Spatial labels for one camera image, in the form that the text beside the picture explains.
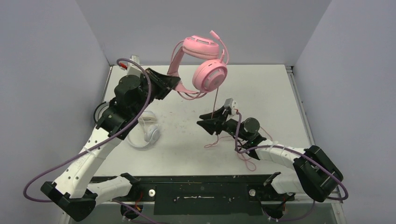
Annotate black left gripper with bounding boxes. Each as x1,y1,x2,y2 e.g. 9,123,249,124
131,68,180,117

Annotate pink headphones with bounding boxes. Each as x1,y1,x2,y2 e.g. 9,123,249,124
167,30,275,172

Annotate black white headphones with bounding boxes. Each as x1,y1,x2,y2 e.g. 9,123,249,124
93,101,109,124

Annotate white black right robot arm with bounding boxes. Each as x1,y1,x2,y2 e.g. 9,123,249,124
197,106,348,202

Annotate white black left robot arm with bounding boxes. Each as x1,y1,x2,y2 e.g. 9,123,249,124
41,68,180,222

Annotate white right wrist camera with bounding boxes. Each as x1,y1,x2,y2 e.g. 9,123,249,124
224,98,239,116

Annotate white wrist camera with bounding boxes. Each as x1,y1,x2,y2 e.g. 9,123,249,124
122,55,142,77
224,98,239,116

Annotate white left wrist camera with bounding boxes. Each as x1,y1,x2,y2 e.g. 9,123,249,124
122,55,142,77

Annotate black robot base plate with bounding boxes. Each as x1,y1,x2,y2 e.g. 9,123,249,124
90,175,325,216

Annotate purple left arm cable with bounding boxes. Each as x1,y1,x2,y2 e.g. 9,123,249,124
23,58,169,224

